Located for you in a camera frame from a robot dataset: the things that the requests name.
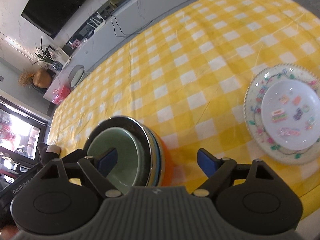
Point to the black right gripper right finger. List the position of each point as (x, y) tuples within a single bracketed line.
[(218, 172)]

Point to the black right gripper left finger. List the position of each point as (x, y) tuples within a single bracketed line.
[(96, 170)]

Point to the small white sticker plate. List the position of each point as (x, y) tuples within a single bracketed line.
[(290, 114)]

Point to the stacked metal and green bowls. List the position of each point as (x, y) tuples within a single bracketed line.
[(143, 158)]

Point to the left human hand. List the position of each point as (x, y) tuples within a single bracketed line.
[(10, 231)]

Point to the pink box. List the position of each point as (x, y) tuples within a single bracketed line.
[(60, 94)]

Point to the large glass patterned plate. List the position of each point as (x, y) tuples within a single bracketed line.
[(252, 112)]

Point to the yellow white checkered tablecloth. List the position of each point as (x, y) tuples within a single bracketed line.
[(185, 78)]

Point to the brown ceramic vase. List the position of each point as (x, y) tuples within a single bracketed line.
[(42, 79)]

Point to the small plant in vase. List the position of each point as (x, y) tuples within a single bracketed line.
[(43, 54)]

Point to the white wifi router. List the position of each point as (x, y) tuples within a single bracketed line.
[(96, 21)]

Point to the white tv cabinet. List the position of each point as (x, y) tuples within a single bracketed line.
[(124, 24)]

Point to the black wall television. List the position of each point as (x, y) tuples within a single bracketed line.
[(50, 15)]

